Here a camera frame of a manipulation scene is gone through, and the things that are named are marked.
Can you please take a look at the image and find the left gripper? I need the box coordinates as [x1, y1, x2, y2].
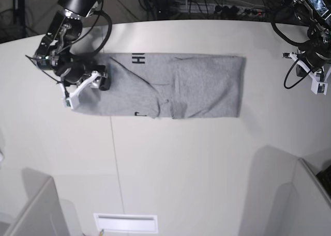
[297, 46, 330, 73]

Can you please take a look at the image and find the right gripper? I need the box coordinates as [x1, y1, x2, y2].
[54, 60, 111, 91]

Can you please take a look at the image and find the grey T-shirt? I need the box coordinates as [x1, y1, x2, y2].
[76, 53, 246, 119]

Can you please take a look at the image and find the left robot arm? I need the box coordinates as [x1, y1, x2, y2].
[270, 0, 330, 77]

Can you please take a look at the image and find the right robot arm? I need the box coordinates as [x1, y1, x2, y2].
[28, 0, 113, 91]

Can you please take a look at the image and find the black keyboard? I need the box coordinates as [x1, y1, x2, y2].
[317, 166, 331, 196]

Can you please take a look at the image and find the grey partition panel left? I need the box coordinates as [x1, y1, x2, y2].
[1, 168, 70, 235]

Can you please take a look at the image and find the grey partition panel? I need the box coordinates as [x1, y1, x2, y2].
[274, 159, 330, 235]
[1, 168, 70, 235]

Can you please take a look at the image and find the grey partition panel right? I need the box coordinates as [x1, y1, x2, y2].
[274, 159, 330, 235]

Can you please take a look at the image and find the white table slot plate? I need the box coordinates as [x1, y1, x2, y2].
[94, 213, 159, 234]

